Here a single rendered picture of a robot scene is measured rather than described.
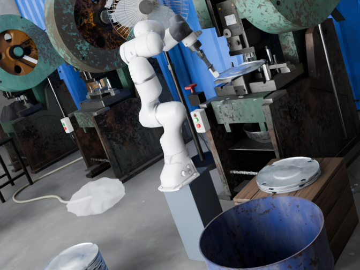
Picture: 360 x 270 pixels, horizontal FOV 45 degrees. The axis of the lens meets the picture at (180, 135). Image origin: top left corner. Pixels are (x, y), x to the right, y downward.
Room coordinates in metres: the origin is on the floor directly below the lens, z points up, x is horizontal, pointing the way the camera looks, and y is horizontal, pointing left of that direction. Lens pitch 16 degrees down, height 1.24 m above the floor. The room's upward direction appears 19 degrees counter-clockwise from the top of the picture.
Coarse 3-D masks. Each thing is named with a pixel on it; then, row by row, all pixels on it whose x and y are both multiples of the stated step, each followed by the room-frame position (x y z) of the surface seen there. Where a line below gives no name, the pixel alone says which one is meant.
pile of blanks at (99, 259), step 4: (100, 252) 1.99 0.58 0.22; (96, 256) 1.92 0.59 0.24; (100, 256) 1.97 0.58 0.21; (96, 260) 1.90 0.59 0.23; (100, 260) 1.94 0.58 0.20; (92, 264) 1.87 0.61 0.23; (96, 264) 1.89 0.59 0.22; (100, 264) 1.92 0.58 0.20; (104, 264) 1.96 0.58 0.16; (84, 268) 1.84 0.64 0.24; (88, 268) 1.85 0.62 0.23; (92, 268) 1.86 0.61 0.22; (96, 268) 1.88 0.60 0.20; (100, 268) 1.90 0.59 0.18; (104, 268) 1.96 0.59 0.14
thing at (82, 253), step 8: (72, 248) 2.09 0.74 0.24; (80, 248) 2.06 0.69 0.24; (88, 248) 2.03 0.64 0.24; (96, 248) 2.00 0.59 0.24; (56, 256) 2.06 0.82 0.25; (64, 256) 2.03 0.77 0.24; (72, 256) 1.99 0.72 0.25; (80, 256) 1.96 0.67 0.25; (88, 256) 1.94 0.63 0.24; (48, 264) 2.01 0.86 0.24; (56, 264) 1.98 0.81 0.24; (64, 264) 1.93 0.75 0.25; (72, 264) 1.91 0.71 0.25; (80, 264) 1.89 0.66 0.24; (88, 264) 1.86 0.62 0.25
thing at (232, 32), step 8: (224, 8) 2.48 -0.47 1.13; (232, 8) 2.43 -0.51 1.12; (224, 16) 2.49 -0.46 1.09; (232, 16) 2.44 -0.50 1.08; (224, 24) 2.50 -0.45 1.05; (232, 24) 2.46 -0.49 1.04; (224, 32) 2.50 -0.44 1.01; (232, 32) 2.47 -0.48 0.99; (240, 32) 2.43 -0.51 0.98; (248, 32) 2.42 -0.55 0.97; (256, 32) 2.46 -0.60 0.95; (232, 40) 2.45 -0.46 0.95; (240, 40) 2.41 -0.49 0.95; (248, 40) 2.41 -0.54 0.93; (256, 40) 2.45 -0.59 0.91; (232, 48) 2.46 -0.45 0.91; (240, 48) 2.42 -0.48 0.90
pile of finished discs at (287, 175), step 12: (264, 168) 1.93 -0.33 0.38; (276, 168) 1.89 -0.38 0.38; (288, 168) 1.83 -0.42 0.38; (300, 168) 1.79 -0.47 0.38; (312, 168) 1.76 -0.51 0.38; (264, 180) 1.81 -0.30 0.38; (276, 180) 1.77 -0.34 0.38; (288, 180) 1.73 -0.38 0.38; (300, 180) 1.69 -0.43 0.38; (312, 180) 1.68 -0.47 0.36; (276, 192) 1.71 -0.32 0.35
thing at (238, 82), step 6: (228, 78) 2.33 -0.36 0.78; (234, 78) 2.29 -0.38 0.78; (240, 78) 2.38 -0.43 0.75; (246, 78) 2.38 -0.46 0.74; (234, 84) 2.43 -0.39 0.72; (240, 84) 2.39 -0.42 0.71; (246, 84) 2.37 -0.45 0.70; (234, 90) 2.44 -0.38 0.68; (240, 90) 2.40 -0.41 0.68; (246, 90) 2.37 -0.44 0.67
